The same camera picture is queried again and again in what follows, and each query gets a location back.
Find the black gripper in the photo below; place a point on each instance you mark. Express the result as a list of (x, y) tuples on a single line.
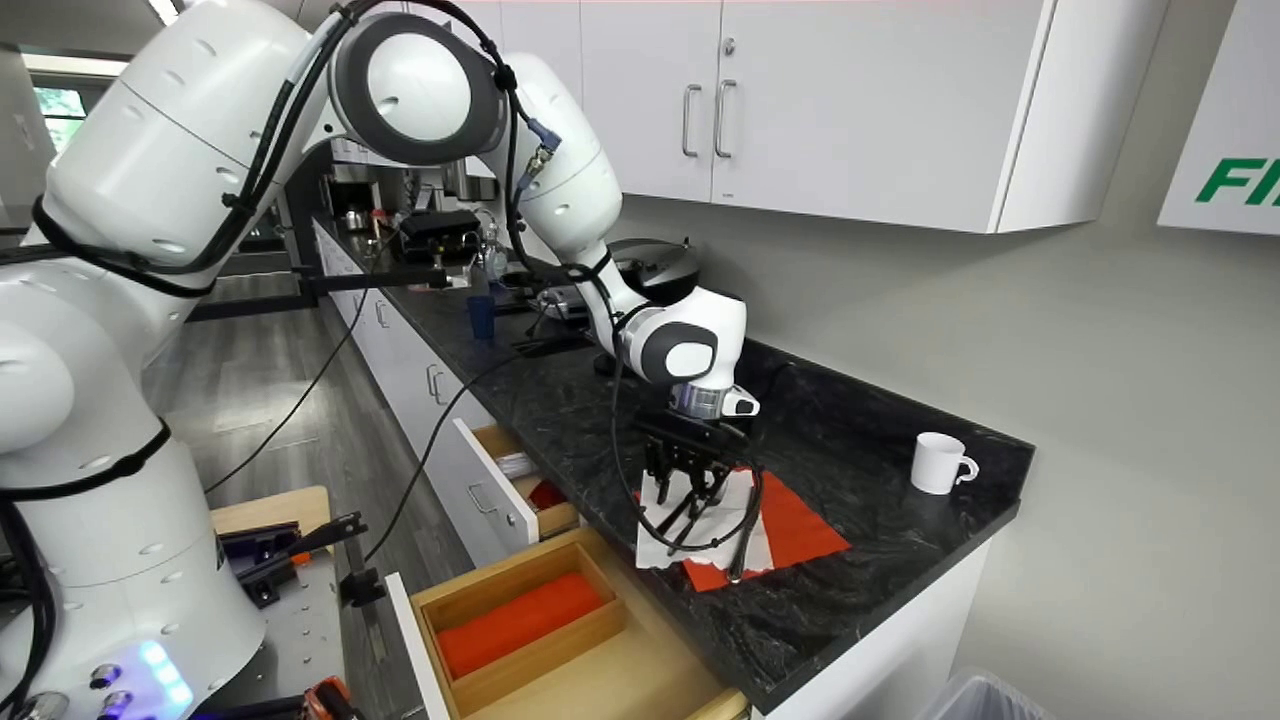
[(693, 453)]

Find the silver metal knife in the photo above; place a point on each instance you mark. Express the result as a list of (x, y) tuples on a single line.
[(753, 546)]

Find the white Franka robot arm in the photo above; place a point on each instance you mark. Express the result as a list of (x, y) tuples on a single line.
[(132, 265)]

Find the large wooden drawer white front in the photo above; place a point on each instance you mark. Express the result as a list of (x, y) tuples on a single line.
[(642, 665)]

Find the small wooden drawer white front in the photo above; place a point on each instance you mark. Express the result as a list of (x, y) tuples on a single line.
[(495, 500)]

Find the orange drawer tray liner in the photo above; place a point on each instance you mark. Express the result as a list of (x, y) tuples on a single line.
[(520, 627)]

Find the white paper napkin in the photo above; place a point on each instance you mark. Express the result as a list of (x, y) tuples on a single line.
[(654, 546)]

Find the black coffee machine silver lid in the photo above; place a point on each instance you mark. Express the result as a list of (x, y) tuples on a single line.
[(663, 265)]

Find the white ceramic mug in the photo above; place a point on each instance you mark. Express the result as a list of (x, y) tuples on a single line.
[(938, 465)]

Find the blue cup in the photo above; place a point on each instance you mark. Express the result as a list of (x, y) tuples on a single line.
[(480, 322)]

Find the trash bin with white bag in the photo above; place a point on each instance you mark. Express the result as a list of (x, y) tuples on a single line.
[(985, 703)]

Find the black clamp tool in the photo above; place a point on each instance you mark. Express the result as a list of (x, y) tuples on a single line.
[(287, 546)]

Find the light wooden board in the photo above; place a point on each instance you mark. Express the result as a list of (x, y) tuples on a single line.
[(274, 506)]

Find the white sign green letters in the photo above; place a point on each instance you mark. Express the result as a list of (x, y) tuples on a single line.
[(1232, 120)]

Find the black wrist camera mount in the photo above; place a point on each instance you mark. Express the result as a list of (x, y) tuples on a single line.
[(684, 433)]

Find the white upper wall cabinet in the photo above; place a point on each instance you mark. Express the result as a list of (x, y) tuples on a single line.
[(865, 104)]

